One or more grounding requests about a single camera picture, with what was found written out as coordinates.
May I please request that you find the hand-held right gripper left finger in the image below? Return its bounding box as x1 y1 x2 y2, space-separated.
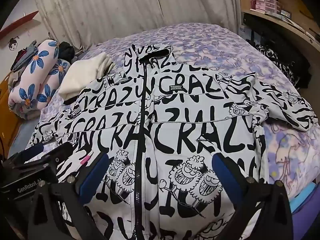
27 152 110 240

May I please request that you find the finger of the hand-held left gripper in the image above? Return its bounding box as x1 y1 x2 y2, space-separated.
19 144 51 161
46 142 74 167

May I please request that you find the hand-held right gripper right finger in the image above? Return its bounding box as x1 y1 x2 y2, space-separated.
212 152 293 240

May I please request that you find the white black printed jacket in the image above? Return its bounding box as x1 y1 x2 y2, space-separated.
31 44 319 240

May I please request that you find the grey clothes pile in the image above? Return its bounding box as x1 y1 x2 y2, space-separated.
11 40 38 71

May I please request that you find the orange wooden cabinet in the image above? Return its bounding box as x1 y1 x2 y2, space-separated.
0 72 23 155

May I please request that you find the folded cream cloth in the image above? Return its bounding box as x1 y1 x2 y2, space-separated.
58 52 117 100

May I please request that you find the cyan cushion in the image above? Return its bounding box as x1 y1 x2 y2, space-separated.
289 182 316 212

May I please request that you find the rolled blue flower quilt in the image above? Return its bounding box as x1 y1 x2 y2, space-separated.
7 39 72 113

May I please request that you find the purple cloth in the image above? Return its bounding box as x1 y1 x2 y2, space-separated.
291 190 320 240

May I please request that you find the black cloth bundle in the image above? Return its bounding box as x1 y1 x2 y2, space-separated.
58 41 75 63

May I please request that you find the black white patterned cloth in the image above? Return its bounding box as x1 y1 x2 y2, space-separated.
255 44 311 91

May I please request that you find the purple floral blanket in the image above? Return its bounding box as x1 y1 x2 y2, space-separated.
7 22 320 205

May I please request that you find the white blue carton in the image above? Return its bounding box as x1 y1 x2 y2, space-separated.
239 25 252 42

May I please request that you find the white curtain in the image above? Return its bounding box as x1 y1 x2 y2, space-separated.
32 0 243 53

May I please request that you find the stack of pink boxes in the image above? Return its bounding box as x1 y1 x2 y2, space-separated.
252 0 283 15

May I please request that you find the round face wall sticker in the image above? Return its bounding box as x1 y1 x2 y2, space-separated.
8 36 19 52

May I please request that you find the red wall shelf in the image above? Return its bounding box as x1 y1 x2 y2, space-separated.
0 10 39 40

